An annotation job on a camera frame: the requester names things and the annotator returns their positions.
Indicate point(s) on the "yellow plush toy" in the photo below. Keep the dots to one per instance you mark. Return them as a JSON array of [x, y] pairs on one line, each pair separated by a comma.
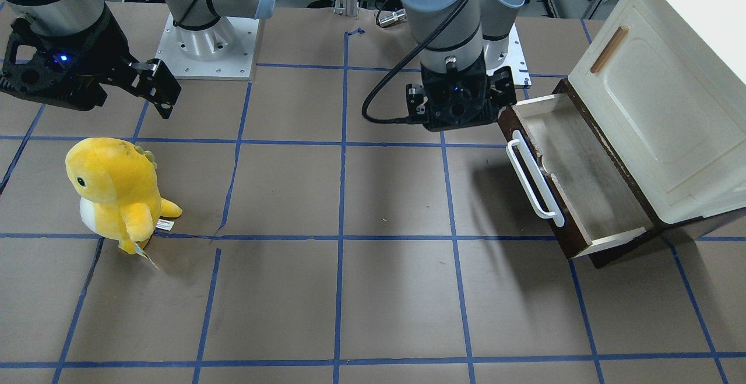
[[119, 196]]

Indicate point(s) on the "white drawer handle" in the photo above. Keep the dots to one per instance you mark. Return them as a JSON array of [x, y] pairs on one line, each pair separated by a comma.
[[532, 180]]

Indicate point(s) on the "cream plastic panel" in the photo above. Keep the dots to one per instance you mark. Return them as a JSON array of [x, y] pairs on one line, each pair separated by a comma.
[[671, 102]]

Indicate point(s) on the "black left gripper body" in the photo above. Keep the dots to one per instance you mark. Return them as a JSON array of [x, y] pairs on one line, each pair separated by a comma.
[[503, 89]]

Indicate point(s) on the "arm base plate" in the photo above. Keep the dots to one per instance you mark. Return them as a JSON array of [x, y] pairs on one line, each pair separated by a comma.
[[226, 51], [513, 52]]

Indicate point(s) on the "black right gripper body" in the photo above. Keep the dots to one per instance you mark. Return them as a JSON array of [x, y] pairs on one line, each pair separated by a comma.
[[104, 48]]

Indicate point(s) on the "dark wooden drawer cabinet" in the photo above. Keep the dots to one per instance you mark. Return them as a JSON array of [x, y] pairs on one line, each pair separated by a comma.
[[606, 215]]

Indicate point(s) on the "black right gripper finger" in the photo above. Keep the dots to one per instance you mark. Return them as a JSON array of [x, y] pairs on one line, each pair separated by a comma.
[[156, 84]]

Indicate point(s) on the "wooden cabinet door handle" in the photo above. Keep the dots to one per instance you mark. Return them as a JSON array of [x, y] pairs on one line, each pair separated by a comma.
[[612, 45]]

